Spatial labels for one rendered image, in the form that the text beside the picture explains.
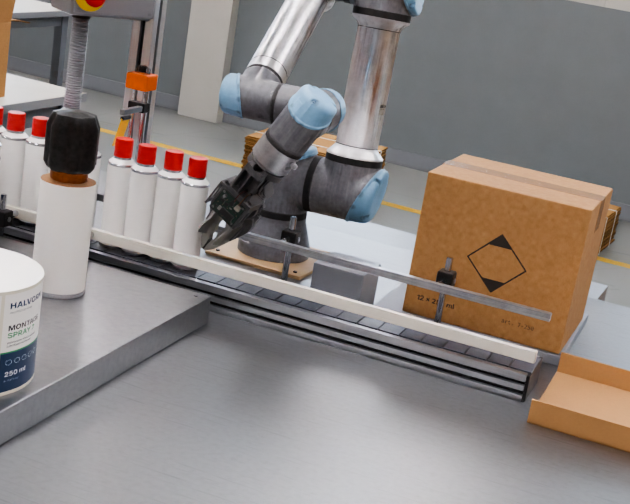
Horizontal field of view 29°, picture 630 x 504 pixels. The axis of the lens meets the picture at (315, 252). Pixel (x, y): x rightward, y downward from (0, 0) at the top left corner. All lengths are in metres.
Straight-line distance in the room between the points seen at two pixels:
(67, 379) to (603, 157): 5.94
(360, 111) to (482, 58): 5.15
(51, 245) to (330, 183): 0.67
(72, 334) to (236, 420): 0.29
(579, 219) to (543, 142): 5.33
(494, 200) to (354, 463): 0.67
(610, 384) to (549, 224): 0.30
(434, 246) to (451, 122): 5.41
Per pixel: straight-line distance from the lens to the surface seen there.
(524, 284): 2.18
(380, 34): 2.38
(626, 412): 2.07
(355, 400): 1.88
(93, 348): 1.80
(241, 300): 2.12
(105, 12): 2.27
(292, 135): 2.02
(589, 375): 2.16
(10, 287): 1.59
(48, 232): 1.95
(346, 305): 2.06
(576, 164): 7.44
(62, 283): 1.97
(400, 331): 2.06
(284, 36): 2.25
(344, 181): 2.39
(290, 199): 2.44
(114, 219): 2.24
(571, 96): 7.40
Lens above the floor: 1.56
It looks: 16 degrees down
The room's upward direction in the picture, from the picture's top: 9 degrees clockwise
